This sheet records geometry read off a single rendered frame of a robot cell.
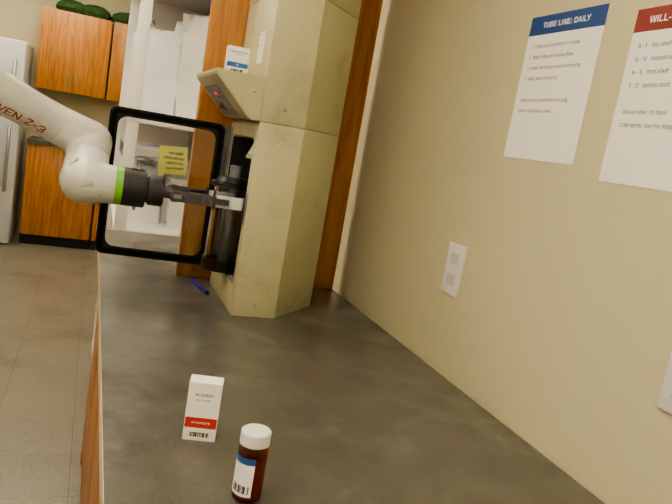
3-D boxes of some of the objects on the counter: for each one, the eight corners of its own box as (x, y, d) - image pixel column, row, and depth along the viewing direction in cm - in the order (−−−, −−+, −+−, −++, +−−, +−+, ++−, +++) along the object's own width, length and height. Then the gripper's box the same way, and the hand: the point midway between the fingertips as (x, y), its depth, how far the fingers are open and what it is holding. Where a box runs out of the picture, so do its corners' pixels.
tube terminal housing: (291, 289, 196) (334, 27, 184) (326, 322, 166) (380, 13, 154) (209, 282, 187) (249, 6, 175) (230, 315, 157) (280, -14, 145)
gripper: (152, 178, 147) (249, 193, 156) (145, 169, 167) (232, 182, 175) (148, 211, 148) (245, 223, 157) (142, 198, 168) (228, 209, 177)
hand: (229, 200), depth 165 cm, fingers closed on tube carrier, 9 cm apart
